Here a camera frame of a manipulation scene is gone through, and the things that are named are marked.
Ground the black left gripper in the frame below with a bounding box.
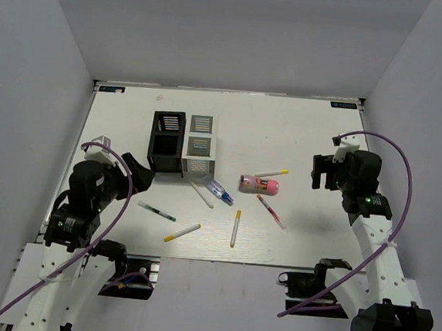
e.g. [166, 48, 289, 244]
[93, 150, 157, 215]

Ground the green gel pen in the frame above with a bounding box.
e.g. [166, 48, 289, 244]
[138, 201, 177, 222]

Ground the red gel pen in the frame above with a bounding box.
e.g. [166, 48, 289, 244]
[256, 194, 286, 230]

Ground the yellow cap marker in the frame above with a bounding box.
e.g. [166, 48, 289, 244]
[164, 224, 201, 243]

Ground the pale yellow highlighter marker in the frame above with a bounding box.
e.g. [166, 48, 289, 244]
[189, 181, 214, 209]

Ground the clear blue glue bottle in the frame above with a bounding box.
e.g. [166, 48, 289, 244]
[206, 180, 234, 206]

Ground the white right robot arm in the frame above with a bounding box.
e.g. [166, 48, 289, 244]
[309, 150, 434, 331]

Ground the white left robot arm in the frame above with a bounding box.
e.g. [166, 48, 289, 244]
[14, 147, 154, 331]

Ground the black pen holder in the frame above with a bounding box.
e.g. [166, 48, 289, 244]
[147, 111, 187, 174]

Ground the pink crayon jar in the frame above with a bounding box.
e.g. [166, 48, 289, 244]
[238, 174, 279, 196]

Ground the white pen holder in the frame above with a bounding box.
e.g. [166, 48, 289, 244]
[181, 114, 218, 179]

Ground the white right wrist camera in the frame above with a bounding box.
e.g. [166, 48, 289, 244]
[332, 135, 360, 163]

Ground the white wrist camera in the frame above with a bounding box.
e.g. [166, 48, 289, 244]
[332, 135, 360, 163]
[83, 136, 113, 164]

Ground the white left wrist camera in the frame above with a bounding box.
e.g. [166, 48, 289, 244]
[83, 136, 113, 164]

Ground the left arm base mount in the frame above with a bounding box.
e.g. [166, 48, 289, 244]
[97, 255, 160, 301]

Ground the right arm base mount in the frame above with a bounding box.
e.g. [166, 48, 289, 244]
[278, 258, 352, 319]

